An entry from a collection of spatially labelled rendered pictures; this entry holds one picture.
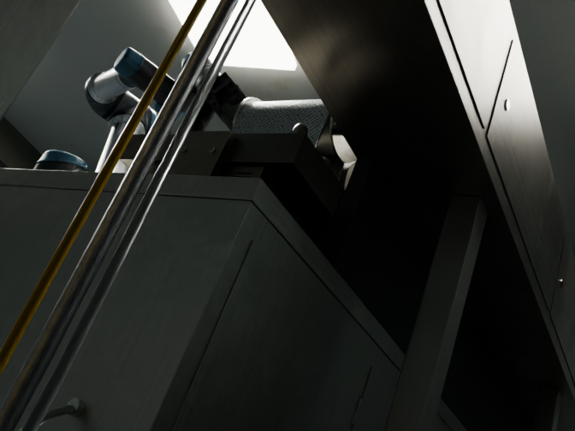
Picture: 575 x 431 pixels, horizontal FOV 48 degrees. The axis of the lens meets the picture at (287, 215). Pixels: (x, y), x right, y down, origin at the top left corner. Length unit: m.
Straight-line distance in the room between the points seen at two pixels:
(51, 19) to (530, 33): 2.89
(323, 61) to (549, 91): 2.52
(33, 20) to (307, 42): 0.65
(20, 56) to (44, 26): 0.03
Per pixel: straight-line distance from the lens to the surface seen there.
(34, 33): 0.47
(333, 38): 1.04
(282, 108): 1.44
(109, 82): 1.90
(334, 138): 1.35
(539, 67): 3.40
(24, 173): 1.35
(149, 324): 0.92
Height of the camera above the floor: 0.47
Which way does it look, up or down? 25 degrees up
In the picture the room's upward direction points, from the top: 22 degrees clockwise
